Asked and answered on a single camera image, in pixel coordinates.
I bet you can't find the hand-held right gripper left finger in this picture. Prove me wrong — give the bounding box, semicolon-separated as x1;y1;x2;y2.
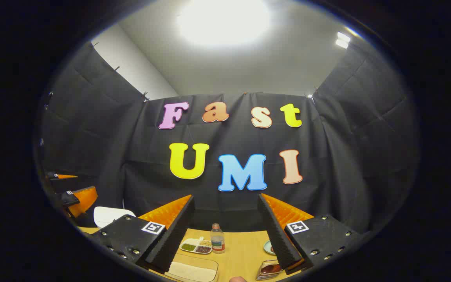
91;194;195;274

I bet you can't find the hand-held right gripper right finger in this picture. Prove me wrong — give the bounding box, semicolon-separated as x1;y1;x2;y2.
257;193;361;275

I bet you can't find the white rice cooker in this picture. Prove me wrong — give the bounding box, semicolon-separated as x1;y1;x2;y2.
94;206;136;229

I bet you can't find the clear glass chopstick holder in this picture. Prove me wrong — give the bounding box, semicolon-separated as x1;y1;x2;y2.
256;260;283;281

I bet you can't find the white divided condiment tray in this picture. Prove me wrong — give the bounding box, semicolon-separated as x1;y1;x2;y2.
179;237;213;255

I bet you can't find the clear plastic drink bottle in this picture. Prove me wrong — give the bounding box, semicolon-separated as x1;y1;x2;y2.
211;223;226;254

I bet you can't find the black backdrop cloth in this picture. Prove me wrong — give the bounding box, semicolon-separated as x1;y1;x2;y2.
40;39;420;235

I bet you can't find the small ceiling light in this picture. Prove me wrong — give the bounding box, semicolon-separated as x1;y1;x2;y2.
335;31;351;49

